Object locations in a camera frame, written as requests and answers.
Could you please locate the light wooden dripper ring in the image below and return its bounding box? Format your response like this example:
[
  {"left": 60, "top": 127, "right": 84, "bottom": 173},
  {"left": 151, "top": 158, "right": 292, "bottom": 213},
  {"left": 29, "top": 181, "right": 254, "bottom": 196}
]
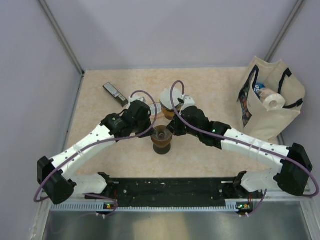
[{"left": 161, "top": 106, "right": 176, "bottom": 121}]

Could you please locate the white coffee filter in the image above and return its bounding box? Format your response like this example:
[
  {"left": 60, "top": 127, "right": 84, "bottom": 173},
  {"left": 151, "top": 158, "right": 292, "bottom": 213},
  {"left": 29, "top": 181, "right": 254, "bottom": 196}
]
[{"left": 159, "top": 87, "right": 183, "bottom": 111}]

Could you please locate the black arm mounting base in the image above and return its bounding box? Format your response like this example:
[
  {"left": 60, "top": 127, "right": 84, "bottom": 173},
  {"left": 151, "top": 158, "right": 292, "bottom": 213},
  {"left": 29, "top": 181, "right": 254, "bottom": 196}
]
[{"left": 100, "top": 177, "right": 263, "bottom": 208}]

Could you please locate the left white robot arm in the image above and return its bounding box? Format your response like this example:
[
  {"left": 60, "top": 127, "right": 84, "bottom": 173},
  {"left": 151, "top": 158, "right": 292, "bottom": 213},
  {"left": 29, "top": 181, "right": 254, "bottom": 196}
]
[{"left": 37, "top": 100, "right": 154, "bottom": 205}]

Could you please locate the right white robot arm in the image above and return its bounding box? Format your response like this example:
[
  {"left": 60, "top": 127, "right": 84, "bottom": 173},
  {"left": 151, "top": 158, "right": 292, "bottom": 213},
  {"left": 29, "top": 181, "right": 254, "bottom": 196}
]
[{"left": 168, "top": 105, "right": 320, "bottom": 198}]

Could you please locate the pink liquid bottle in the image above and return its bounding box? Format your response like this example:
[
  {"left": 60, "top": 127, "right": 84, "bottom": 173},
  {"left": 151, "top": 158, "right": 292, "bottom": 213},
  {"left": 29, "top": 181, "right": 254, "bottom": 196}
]
[{"left": 149, "top": 103, "right": 164, "bottom": 120}]

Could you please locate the red rimmed glass carafe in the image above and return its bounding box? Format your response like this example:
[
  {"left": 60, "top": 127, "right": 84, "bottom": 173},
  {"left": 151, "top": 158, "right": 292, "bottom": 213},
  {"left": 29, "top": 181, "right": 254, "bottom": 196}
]
[{"left": 153, "top": 144, "right": 171, "bottom": 155}]

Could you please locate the black toothpaste box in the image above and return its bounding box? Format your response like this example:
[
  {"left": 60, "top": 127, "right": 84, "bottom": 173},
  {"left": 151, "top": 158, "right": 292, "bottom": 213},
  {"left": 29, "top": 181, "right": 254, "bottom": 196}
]
[{"left": 102, "top": 82, "right": 129, "bottom": 107}]

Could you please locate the blue snack package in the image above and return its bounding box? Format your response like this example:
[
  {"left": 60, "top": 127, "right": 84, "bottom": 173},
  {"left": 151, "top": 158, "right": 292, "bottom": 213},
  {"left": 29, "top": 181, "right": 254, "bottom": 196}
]
[{"left": 253, "top": 83, "right": 265, "bottom": 98}]

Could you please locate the white paper roll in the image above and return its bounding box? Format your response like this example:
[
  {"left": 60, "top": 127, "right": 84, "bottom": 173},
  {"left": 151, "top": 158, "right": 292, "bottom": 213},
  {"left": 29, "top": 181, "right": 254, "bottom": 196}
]
[{"left": 260, "top": 92, "right": 286, "bottom": 111}]

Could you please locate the beige canvas tote bag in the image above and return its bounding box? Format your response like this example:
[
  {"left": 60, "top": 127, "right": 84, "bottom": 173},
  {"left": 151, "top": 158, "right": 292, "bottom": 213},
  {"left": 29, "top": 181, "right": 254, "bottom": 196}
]
[{"left": 236, "top": 57, "right": 306, "bottom": 141}]

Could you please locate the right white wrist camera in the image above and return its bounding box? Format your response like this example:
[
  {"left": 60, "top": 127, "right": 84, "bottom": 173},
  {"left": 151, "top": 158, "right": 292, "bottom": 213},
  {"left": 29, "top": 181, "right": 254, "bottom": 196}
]
[{"left": 177, "top": 94, "right": 196, "bottom": 112}]

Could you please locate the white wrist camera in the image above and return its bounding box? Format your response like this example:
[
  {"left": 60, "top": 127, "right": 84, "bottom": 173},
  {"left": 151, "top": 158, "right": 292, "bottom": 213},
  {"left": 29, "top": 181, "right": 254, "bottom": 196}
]
[
  {"left": 177, "top": 94, "right": 196, "bottom": 112},
  {"left": 136, "top": 96, "right": 147, "bottom": 103}
]

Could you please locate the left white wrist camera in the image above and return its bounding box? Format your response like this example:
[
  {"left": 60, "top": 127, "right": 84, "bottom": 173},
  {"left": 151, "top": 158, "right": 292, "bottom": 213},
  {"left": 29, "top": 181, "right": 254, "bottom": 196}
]
[{"left": 136, "top": 96, "right": 147, "bottom": 103}]

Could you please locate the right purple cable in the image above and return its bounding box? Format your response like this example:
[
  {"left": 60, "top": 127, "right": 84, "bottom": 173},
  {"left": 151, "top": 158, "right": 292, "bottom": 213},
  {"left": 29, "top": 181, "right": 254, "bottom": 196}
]
[{"left": 169, "top": 80, "right": 320, "bottom": 218}]

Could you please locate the white slotted cable duct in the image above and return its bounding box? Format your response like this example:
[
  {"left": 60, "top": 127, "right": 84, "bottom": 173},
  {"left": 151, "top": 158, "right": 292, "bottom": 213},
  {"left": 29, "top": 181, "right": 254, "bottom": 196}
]
[{"left": 50, "top": 201, "right": 253, "bottom": 213}]

